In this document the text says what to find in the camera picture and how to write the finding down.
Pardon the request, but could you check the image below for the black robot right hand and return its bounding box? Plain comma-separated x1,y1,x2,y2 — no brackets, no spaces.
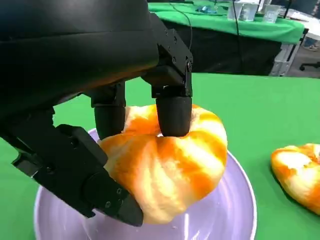
0,0,194,228

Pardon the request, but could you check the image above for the orange white toy bread roll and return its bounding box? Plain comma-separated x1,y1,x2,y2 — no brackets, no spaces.
97,103,228,225
270,143,320,216

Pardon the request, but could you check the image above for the blue crumpled item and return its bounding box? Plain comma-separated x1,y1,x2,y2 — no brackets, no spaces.
197,5,217,13

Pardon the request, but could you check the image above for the black table skirt cloth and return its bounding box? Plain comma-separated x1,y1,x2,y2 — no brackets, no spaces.
159,18,283,76

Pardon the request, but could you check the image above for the clear plastic cup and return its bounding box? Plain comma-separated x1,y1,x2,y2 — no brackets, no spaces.
226,1,244,21
262,4,279,24
240,2,259,23

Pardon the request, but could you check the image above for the green cloth on neighbouring table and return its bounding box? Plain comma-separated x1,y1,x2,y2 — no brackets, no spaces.
147,1,310,46

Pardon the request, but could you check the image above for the lilac plate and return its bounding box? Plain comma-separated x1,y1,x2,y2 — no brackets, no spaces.
33,128,258,240

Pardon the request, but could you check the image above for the black office chair base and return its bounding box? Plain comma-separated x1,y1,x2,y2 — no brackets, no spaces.
299,61,320,72

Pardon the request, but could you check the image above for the thick black hanging cable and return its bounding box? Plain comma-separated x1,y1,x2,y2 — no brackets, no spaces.
231,0,242,73

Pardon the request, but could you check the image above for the grey aluminium frame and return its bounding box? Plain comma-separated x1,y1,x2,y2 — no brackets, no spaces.
269,27,310,77

